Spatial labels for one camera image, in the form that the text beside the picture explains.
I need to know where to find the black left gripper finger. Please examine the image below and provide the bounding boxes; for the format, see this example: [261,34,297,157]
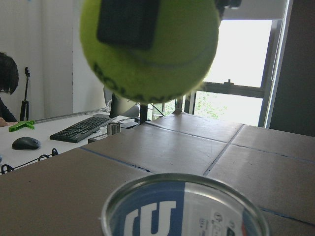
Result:
[96,0,160,50]

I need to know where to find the Roland Garros tennis ball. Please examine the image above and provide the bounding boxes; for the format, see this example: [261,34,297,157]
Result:
[80,0,221,104]

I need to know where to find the Wilson tennis ball can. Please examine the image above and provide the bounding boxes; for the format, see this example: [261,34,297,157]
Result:
[101,173,271,236]

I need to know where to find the black computer monitor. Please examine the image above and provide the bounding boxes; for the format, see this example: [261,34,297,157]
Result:
[109,94,148,124]

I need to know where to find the metal cylinder cup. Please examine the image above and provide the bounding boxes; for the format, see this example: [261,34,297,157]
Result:
[107,122,121,136]

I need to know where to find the black keyboard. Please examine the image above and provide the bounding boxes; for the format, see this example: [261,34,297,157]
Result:
[50,114,113,143]

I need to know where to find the seated person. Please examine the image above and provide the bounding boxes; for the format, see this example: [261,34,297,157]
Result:
[0,52,19,127]

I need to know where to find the black tripod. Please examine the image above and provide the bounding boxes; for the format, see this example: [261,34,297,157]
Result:
[20,66,30,121]

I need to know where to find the green plastic part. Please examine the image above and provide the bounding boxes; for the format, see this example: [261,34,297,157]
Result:
[8,120,35,132]

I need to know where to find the black computer mouse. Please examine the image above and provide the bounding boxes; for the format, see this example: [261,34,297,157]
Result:
[12,137,41,150]

